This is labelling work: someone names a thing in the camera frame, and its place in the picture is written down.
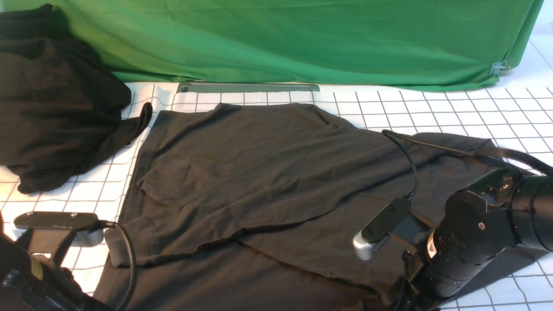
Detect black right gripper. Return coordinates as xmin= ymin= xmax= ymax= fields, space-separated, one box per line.
xmin=391 ymin=225 xmax=512 ymax=311

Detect gray long sleeve shirt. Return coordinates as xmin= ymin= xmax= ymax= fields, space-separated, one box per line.
xmin=93 ymin=103 xmax=549 ymax=311

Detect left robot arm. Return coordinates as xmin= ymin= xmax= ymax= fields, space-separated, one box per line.
xmin=1 ymin=211 xmax=110 ymax=311

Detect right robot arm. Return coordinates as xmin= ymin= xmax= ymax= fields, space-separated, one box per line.
xmin=394 ymin=169 xmax=552 ymax=311

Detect white grid table mat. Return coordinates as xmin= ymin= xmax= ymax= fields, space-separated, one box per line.
xmin=0 ymin=82 xmax=553 ymax=311

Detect metal binder clip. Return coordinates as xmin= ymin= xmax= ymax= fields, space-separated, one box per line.
xmin=489 ymin=61 xmax=511 ymax=77

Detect green backdrop cloth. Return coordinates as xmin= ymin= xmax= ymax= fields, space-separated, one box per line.
xmin=0 ymin=0 xmax=546 ymax=91

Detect black clothes pile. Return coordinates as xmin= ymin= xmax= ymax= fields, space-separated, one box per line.
xmin=0 ymin=4 xmax=153 ymax=194

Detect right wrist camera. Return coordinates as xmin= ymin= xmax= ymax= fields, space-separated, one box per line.
xmin=352 ymin=197 xmax=411 ymax=260

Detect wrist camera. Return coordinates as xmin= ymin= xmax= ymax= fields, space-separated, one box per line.
xmin=12 ymin=211 xmax=104 ymax=248
xmin=352 ymin=197 xmax=411 ymax=260

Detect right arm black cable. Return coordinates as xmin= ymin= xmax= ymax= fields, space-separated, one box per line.
xmin=382 ymin=130 xmax=553 ymax=200

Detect gray metal rail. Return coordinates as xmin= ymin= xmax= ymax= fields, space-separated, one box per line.
xmin=176 ymin=81 xmax=320 ymax=94

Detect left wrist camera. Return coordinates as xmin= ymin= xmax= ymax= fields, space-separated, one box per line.
xmin=12 ymin=211 xmax=104 ymax=248

